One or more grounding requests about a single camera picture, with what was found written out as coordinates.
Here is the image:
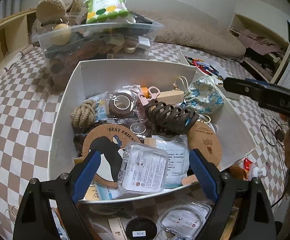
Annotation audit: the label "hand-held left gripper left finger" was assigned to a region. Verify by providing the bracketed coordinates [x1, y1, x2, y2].
[14, 150, 103, 240]

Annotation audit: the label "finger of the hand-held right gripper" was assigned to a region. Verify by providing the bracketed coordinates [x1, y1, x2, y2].
[223, 77, 264, 106]

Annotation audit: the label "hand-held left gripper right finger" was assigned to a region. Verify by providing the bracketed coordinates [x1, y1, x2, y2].
[189, 149, 277, 240]

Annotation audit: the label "white cardboard box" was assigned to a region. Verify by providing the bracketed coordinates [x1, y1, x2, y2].
[47, 59, 258, 204]

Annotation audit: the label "flat wooden stick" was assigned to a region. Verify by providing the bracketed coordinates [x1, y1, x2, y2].
[181, 175, 198, 184]

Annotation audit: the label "penguin cork coaster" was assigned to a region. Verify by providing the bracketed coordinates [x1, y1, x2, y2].
[82, 122, 142, 188]

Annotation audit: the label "blue white paper packet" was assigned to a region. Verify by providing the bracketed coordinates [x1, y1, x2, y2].
[95, 185, 125, 200]

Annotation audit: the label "plain cork coaster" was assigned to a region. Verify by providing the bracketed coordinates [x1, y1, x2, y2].
[187, 121, 223, 172]

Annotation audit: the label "white shallow tray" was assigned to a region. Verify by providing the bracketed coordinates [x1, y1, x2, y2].
[179, 49, 243, 100]

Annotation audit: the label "blue floral fabric pouch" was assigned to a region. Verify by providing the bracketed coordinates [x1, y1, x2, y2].
[185, 76, 224, 115]

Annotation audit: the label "pile of colourful lighters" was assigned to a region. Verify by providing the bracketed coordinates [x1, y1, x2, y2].
[185, 56, 223, 80]

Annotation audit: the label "small red packet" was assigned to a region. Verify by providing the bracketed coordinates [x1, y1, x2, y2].
[243, 157, 254, 172]

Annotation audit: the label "clear case with tubing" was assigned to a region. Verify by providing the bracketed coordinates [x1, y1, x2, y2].
[160, 196, 212, 240]

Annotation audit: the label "open wooden wardrobe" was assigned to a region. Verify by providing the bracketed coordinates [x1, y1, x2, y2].
[229, 12, 290, 85]

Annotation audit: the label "clear labelled plastic case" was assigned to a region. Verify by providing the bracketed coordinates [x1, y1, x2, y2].
[117, 141, 170, 194]

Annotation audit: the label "white squeeze tube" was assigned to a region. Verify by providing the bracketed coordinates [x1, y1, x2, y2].
[251, 162, 273, 180]

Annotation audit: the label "wooden tag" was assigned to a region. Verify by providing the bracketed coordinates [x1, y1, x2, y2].
[107, 217, 125, 240]

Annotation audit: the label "brown hair claw clip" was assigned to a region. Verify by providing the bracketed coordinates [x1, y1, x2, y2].
[145, 99, 199, 135]

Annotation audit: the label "small clear round jar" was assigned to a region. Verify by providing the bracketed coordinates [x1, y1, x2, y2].
[130, 122, 147, 135]

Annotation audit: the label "beige fluffy pillow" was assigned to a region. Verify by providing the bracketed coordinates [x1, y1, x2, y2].
[135, 11, 247, 62]

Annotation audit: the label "blue snack packet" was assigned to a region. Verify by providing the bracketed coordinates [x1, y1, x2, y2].
[95, 94, 110, 120]

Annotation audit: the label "light wooden block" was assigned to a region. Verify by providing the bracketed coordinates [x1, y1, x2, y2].
[157, 90, 185, 104]

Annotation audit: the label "black round tin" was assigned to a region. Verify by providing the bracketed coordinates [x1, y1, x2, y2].
[125, 217, 158, 240]

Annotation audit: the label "brown tape roll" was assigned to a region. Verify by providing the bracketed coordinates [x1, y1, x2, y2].
[107, 91, 138, 118]

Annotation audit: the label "black flat box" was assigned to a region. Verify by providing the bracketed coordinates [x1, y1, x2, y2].
[129, 10, 153, 25]

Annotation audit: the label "pale wooden ball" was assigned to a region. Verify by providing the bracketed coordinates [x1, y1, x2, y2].
[52, 24, 71, 45]

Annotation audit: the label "clear plastic storage bin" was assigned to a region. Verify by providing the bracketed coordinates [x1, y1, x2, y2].
[32, 21, 164, 90]

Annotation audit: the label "beige fluffy cushion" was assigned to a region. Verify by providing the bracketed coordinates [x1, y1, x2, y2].
[30, 17, 46, 47]

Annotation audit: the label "wooden headboard shelf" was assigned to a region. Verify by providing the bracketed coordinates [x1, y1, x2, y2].
[0, 9, 39, 75]

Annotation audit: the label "green dotted wipes packet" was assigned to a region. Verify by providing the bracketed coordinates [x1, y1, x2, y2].
[84, 0, 130, 25]

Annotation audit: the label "brown crochet plush toy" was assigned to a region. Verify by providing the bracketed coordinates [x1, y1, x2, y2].
[36, 0, 85, 25]

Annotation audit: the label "black cable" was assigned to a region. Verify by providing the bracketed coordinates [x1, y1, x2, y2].
[260, 117, 289, 150]

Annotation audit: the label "beige rope knot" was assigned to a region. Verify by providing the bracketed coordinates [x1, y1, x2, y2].
[71, 99, 98, 128]

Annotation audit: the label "pink handled scissors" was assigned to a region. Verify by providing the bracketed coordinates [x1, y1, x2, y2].
[135, 85, 160, 124]

